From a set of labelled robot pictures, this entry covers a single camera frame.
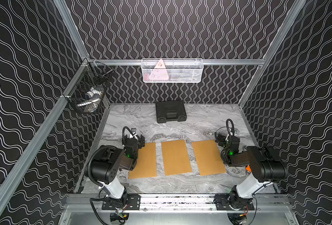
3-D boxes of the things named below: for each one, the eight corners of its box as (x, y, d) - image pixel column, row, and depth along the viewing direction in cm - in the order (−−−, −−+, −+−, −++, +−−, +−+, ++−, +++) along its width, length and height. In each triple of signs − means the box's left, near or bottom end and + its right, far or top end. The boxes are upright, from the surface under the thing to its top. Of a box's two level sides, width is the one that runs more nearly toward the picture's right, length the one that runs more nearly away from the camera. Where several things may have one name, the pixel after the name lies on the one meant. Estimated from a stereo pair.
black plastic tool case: (157, 124, 109) (157, 119, 105) (155, 107, 121) (155, 102, 116) (186, 121, 111) (187, 116, 106) (181, 105, 123) (182, 100, 118)
